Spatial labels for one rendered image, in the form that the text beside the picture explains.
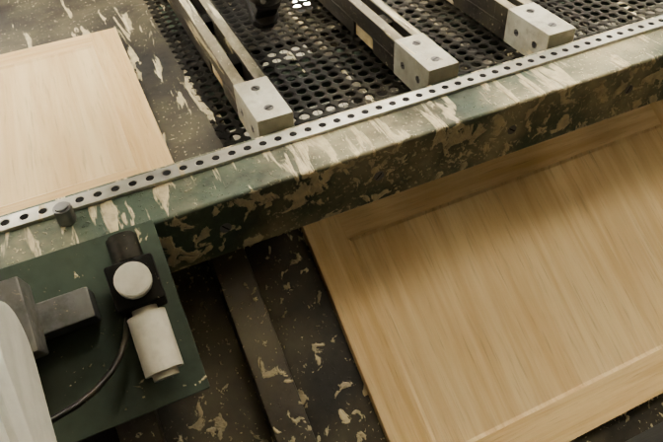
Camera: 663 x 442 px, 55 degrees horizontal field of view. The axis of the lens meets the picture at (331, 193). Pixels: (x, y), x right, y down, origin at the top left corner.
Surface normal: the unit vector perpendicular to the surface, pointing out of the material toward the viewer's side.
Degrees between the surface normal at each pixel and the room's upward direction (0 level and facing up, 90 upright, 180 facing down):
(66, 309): 90
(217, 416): 90
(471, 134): 148
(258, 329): 90
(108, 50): 58
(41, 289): 90
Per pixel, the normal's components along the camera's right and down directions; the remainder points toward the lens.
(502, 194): 0.18, -0.32
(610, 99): 0.41, 0.59
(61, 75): -0.05, -0.74
